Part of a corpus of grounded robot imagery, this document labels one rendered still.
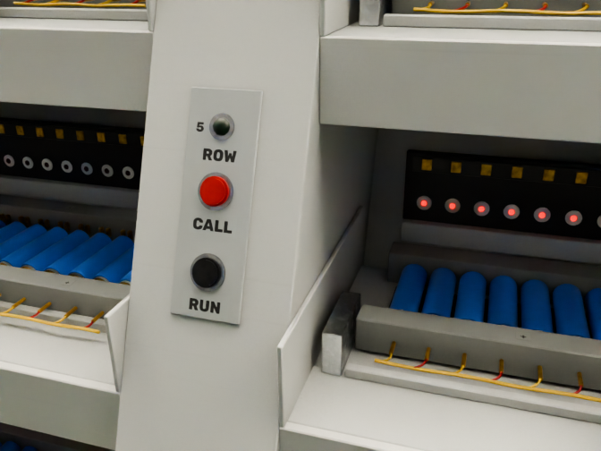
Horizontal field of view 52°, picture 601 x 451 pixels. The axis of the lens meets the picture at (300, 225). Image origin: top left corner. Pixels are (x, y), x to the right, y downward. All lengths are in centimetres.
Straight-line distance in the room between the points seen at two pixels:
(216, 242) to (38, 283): 16
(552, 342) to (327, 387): 13
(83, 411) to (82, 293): 8
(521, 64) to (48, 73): 27
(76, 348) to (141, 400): 7
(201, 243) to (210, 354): 6
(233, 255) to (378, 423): 12
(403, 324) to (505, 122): 13
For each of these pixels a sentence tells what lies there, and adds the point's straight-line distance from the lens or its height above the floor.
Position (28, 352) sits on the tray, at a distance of 43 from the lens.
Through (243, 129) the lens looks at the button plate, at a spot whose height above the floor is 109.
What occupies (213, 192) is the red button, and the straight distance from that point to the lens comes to 32.
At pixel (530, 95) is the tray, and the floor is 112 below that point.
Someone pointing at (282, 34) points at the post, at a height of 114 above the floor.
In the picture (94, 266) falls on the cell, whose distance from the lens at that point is 47.
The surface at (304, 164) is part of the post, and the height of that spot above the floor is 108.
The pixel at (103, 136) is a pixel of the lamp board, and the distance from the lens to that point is 54.
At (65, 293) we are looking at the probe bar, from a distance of 44.
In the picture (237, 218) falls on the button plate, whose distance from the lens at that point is 32.
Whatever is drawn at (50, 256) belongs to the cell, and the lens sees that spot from 50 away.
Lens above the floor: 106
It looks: 3 degrees down
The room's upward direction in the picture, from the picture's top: 6 degrees clockwise
